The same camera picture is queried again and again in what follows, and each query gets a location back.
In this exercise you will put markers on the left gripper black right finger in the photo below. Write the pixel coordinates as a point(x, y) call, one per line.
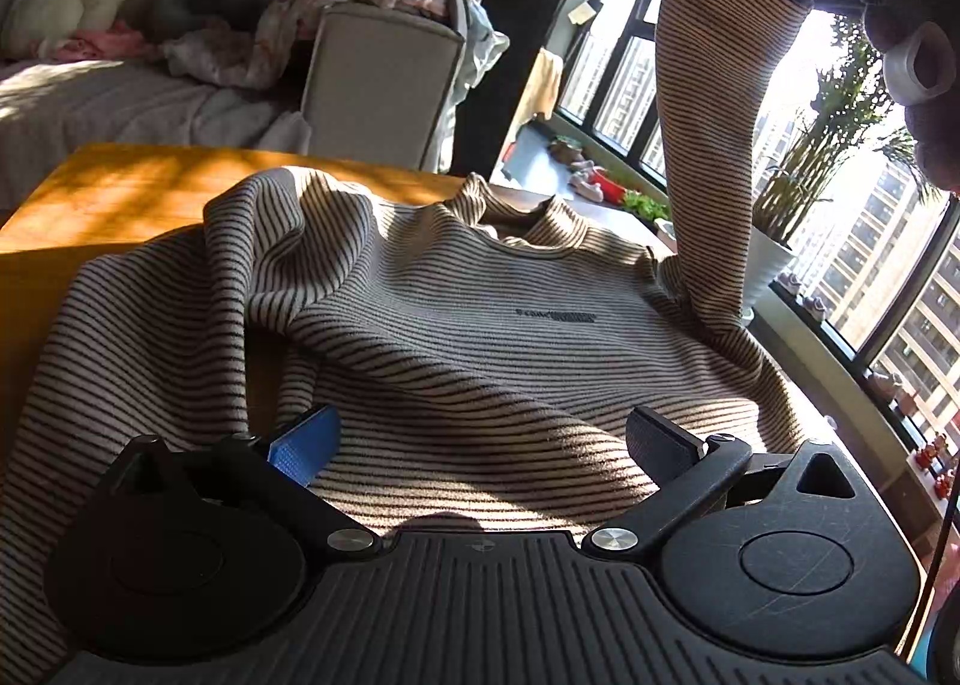
point(691, 475)

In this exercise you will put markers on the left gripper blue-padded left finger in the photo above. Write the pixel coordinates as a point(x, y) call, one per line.
point(301, 449)

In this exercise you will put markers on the beige striped sweater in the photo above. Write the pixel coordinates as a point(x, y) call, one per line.
point(483, 359)

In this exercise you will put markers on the pile of clothes on chair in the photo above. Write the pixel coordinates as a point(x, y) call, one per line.
point(279, 51)

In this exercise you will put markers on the right hand on gripper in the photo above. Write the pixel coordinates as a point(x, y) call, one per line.
point(919, 45)

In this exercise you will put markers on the tall potted bamboo plant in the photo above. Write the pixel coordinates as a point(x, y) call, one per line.
point(824, 135)

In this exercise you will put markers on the small green potted plant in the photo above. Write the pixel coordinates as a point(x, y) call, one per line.
point(645, 207)

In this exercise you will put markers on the red flower pot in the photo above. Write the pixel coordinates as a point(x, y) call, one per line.
point(613, 192)

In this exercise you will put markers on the white upright vacuum cleaner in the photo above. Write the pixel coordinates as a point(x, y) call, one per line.
point(544, 85)

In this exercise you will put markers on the beige upholstered chair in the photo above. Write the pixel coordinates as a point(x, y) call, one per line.
point(379, 85)

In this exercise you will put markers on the grey covered sofa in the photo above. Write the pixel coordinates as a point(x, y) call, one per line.
point(50, 109)

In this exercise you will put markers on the pink cloth on sofa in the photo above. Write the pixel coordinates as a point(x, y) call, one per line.
point(115, 44)

